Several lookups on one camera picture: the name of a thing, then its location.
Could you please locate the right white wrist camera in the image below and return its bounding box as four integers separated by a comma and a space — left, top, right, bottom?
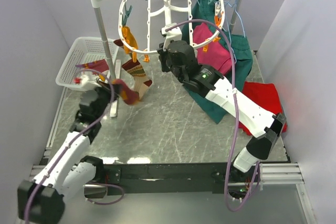
161, 23, 182, 51

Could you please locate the white plastic basket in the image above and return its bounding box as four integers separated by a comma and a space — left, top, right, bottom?
56, 37, 110, 91

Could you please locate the red folded cloth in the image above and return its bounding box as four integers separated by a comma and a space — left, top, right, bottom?
238, 81, 288, 136

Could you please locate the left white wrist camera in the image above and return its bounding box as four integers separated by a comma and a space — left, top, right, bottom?
74, 74, 99, 91

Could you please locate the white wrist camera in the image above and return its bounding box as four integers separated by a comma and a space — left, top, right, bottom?
161, 23, 182, 51
74, 74, 99, 91

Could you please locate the black base bar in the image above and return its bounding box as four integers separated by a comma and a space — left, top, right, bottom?
78, 162, 263, 196

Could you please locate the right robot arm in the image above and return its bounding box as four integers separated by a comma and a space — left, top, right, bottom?
158, 40, 286, 182

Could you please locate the light blue wire hanger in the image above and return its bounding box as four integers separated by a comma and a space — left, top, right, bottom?
225, 0, 248, 62

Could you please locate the green garment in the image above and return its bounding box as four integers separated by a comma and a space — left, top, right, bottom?
181, 0, 254, 124

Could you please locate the purple orange striped sock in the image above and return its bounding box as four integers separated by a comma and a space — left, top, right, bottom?
76, 59, 109, 75

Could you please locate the maroon orange striped sock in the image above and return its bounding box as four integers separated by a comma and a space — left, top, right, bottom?
122, 50, 153, 100

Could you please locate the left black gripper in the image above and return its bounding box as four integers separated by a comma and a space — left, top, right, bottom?
91, 80, 121, 120

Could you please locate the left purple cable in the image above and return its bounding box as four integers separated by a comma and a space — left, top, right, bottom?
23, 68, 124, 224

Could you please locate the white round clip hanger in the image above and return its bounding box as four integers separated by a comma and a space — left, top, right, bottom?
118, 0, 225, 55

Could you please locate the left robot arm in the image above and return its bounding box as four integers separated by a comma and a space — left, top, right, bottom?
17, 83, 118, 223

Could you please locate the yellow hanging sock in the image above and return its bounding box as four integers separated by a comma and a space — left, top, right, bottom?
121, 26, 138, 49

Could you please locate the pink garment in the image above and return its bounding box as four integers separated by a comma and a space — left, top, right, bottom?
193, 23, 232, 75

